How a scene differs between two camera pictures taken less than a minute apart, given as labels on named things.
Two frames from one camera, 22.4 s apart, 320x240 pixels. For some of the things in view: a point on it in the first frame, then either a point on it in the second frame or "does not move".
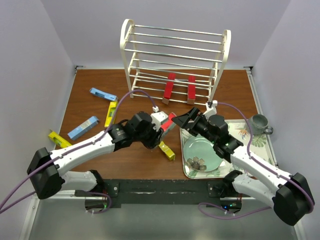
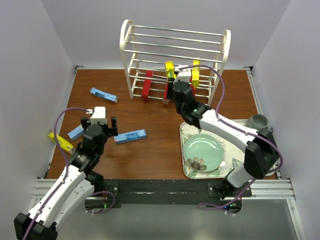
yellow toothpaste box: (167, 151) → (195, 74)
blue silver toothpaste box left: (86, 126) does not move
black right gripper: (194, 115) → (170, 81)
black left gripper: (155, 139) → (108, 130)
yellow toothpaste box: (111, 112) → (170, 69)
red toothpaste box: (164, 125) → (147, 85)
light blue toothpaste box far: (99, 93) does not move
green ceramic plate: (199, 155) does not move
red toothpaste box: (168, 89) does not move
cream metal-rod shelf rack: (180, 65) does not move
